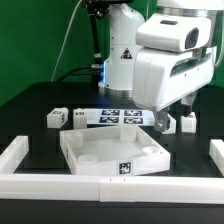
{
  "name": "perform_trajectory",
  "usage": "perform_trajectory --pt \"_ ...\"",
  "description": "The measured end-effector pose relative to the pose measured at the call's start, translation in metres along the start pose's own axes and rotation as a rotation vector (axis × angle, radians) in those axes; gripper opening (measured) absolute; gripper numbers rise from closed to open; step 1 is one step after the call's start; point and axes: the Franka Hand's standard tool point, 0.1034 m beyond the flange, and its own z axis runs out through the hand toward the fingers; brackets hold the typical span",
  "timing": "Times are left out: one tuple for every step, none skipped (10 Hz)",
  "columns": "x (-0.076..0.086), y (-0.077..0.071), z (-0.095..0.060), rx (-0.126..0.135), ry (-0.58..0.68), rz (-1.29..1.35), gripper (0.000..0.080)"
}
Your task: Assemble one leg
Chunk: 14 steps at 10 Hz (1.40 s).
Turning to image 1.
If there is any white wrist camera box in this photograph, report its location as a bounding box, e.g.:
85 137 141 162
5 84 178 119
136 13 211 52

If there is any white U-shaped fence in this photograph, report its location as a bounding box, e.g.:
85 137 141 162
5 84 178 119
0 136 224 204

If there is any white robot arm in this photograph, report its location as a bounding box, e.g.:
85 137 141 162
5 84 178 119
99 0 224 132

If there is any black cable bundle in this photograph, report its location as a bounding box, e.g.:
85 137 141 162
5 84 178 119
55 64 104 84

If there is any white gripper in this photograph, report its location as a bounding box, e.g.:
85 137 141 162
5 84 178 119
133 48 214 132

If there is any white sheet with tags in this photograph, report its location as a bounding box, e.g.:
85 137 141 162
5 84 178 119
84 108 155 126

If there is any white square table top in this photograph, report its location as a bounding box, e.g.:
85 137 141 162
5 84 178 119
60 125 171 176

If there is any white cable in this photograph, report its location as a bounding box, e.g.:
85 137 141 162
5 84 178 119
50 0 84 83

